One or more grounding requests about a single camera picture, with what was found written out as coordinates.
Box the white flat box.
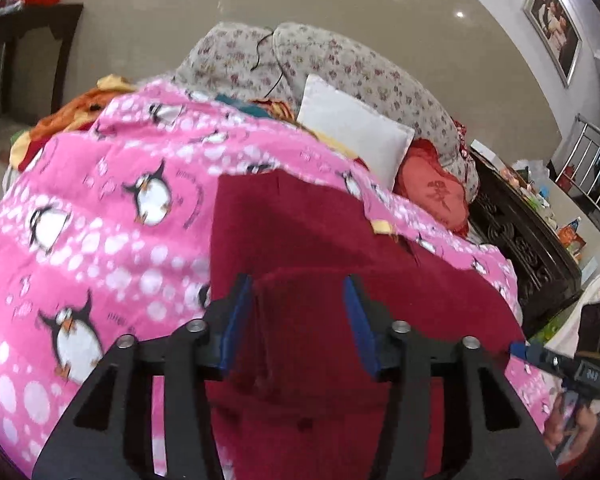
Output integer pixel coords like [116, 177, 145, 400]
[472, 140, 506, 168]

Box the pink penguin print blanket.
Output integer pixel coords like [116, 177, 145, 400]
[0, 82, 556, 478]

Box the black cable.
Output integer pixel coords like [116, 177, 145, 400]
[250, 27, 288, 98]

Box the floral grey quilt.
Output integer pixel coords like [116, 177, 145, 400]
[272, 22, 481, 201]

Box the small floral pillow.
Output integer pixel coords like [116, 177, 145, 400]
[172, 22, 301, 111]

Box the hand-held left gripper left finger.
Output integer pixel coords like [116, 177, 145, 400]
[32, 274, 253, 480]

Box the dark red garment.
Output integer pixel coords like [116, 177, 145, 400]
[202, 170, 528, 480]

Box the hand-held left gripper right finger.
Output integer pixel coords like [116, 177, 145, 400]
[344, 276, 558, 480]

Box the white chair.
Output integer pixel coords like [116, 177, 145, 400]
[545, 269, 600, 361]

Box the black side table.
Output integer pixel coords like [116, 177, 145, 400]
[0, 2, 84, 131]

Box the large framed wall picture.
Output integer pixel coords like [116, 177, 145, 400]
[522, 0, 582, 88]

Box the carved dark wooden cabinet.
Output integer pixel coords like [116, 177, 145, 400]
[467, 142, 583, 338]

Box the red patterned cloth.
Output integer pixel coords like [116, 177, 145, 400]
[452, 117, 473, 161]

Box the red heart cushion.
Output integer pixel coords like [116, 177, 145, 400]
[394, 139, 473, 238]

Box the colourful patterned cloth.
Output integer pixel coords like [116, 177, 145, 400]
[215, 92, 296, 121]

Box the person's right hand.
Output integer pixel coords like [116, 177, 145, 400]
[545, 392, 600, 461]

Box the white pillow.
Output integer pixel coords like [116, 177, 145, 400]
[296, 74, 416, 191]

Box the orange yellow cloth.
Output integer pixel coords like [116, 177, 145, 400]
[10, 74, 138, 171]

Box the orange snack packet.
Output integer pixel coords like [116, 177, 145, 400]
[560, 217, 586, 253]

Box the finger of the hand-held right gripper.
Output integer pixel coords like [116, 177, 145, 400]
[510, 341, 566, 376]

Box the metal stair railing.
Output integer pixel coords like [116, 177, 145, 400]
[555, 114, 600, 256]

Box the clear plastic bag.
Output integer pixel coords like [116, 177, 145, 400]
[512, 160, 551, 186]

